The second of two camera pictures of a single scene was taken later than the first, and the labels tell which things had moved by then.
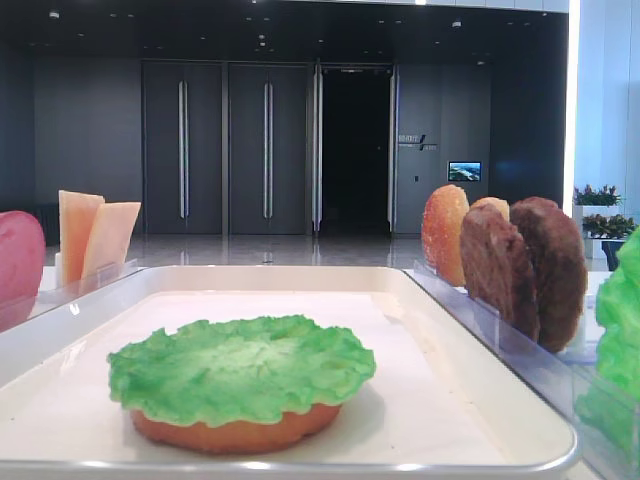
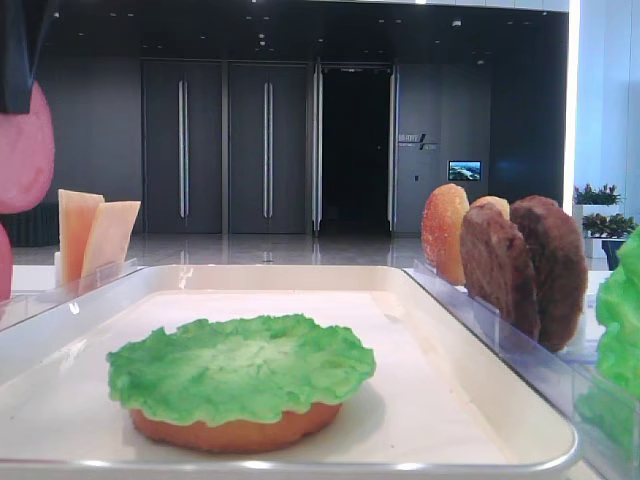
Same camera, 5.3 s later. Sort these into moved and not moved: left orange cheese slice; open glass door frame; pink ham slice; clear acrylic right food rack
Moved: pink ham slice
Not moved: left orange cheese slice; clear acrylic right food rack; open glass door frame
